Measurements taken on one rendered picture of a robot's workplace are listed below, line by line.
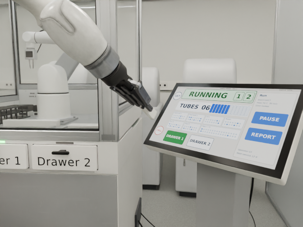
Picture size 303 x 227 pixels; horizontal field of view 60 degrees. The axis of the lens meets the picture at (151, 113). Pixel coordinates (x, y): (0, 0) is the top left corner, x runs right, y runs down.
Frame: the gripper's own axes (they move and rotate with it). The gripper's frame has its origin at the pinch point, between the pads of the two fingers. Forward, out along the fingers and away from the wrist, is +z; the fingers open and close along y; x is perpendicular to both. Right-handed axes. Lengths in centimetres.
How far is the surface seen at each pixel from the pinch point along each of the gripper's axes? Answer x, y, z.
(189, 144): 2.1, -7.8, 16.9
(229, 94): -19.5, -15.5, 16.9
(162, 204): 4, 104, 163
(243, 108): -13.7, -22.2, 16.8
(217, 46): -246, 147, 192
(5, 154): 31, 66, -5
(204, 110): -12.3, -8.0, 16.9
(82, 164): 20.5, 39.1, 14.9
